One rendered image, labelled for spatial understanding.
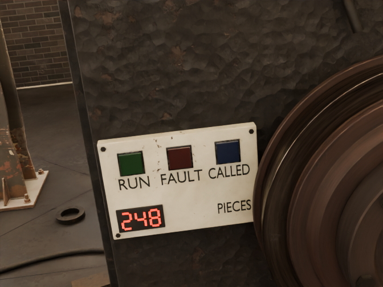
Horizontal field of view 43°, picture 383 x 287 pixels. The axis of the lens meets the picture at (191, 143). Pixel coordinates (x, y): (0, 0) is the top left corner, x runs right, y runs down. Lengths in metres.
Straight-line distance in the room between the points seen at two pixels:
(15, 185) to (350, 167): 3.09
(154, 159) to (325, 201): 0.28
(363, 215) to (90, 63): 0.45
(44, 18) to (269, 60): 6.17
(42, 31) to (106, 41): 6.14
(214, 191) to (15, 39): 6.28
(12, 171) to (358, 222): 3.07
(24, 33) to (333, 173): 6.43
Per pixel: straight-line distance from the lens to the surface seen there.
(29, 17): 6.91
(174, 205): 0.84
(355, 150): 0.68
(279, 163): 0.69
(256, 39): 0.78
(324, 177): 0.69
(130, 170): 0.80
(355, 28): 0.80
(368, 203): 0.66
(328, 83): 0.74
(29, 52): 6.99
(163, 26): 0.76
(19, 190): 3.61
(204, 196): 0.83
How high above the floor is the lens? 1.51
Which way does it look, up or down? 21 degrees down
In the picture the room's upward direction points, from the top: 6 degrees counter-clockwise
